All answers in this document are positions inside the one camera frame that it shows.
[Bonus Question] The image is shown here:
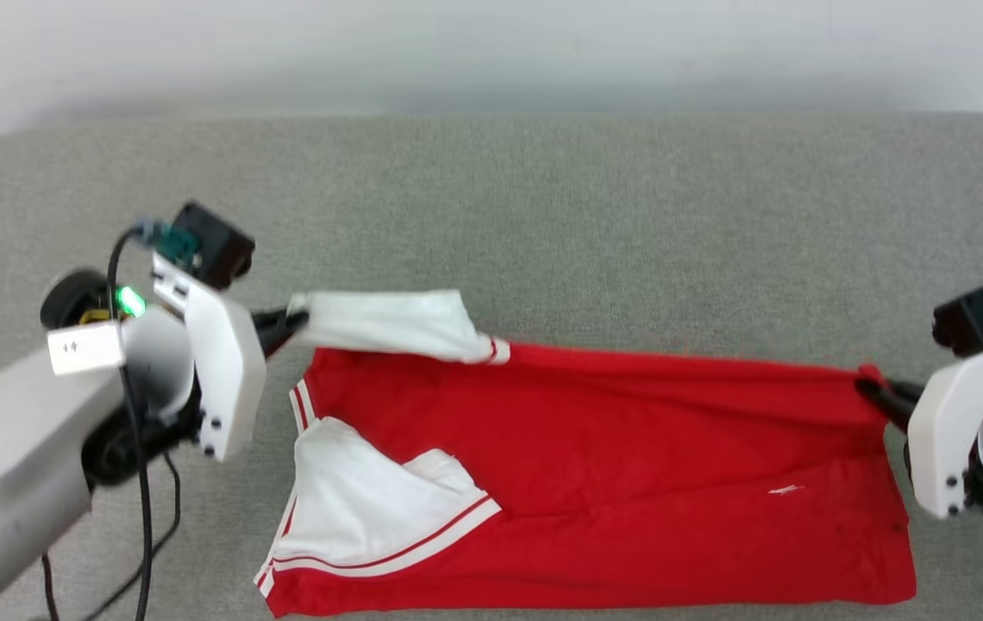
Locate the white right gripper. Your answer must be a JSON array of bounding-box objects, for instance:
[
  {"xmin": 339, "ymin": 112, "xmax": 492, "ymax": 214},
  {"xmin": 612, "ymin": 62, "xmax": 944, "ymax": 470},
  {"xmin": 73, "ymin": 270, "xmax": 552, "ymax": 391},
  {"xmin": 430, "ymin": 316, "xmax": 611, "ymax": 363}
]
[{"xmin": 854, "ymin": 332, "xmax": 983, "ymax": 520}]

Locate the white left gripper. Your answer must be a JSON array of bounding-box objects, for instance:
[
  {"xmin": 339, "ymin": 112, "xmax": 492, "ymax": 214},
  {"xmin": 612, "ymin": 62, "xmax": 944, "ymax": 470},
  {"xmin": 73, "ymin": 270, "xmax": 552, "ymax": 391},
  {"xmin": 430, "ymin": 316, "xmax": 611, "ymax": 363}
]
[{"xmin": 149, "ymin": 252, "xmax": 313, "ymax": 463}]

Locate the red and white jersey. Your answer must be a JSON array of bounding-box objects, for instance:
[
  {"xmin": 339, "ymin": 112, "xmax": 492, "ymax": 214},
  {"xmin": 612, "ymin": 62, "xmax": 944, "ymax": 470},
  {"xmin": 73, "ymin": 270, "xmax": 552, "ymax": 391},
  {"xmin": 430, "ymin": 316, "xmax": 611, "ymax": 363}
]
[{"xmin": 253, "ymin": 289, "xmax": 919, "ymax": 620}]

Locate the thin black cable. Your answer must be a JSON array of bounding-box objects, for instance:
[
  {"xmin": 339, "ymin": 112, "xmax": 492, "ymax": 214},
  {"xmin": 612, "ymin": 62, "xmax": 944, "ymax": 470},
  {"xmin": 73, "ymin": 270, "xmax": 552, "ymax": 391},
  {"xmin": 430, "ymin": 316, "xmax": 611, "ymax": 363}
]
[{"xmin": 39, "ymin": 453, "xmax": 184, "ymax": 621}]

